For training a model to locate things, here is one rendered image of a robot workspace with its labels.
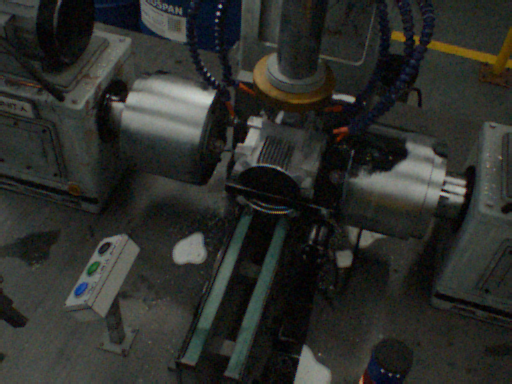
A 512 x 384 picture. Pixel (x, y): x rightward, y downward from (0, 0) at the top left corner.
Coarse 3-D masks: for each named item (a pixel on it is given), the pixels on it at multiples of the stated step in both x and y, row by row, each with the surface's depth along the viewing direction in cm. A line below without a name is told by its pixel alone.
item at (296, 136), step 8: (280, 112) 145; (288, 112) 142; (312, 112) 143; (264, 120) 138; (272, 120) 143; (280, 120) 143; (288, 120) 140; (296, 120) 143; (312, 120) 145; (264, 128) 139; (272, 128) 139; (280, 128) 138; (288, 128) 137; (296, 128) 137; (304, 128) 137; (264, 136) 141; (272, 136) 140; (280, 136) 140; (288, 136) 139; (296, 136) 138; (304, 136) 138; (304, 144) 141
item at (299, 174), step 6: (264, 108) 150; (264, 114) 149; (318, 120) 148; (312, 126) 148; (318, 126) 147; (246, 156) 138; (240, 162) 138; (246, 162) 137; (300, 168) 136; (294, 174) 136; (300, 174) 135; (306, 174) 137; (300, 180) 136; (240, 198) 147; (294, 210) 145; (294, 216) 146
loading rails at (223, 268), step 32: (256, 224) 159; (288, 224) 148; (224, 256) 141; (288, 256) 156; (224, 288) 135; (256, 288) 135; (192, 320) 128; (256, 320) 130; (192, 352) 124; (224, 352) 133; (256, 352) 133
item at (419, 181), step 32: (384, 128) 137; (352, 160) 132; (384, 160) 131; (416, 160) 131; (352, 192) 133; (384, 192) 131; (416, 192) 130; (448, 192) 136; (352, 224) 140; (384, 224) 135; (416, 224) 134
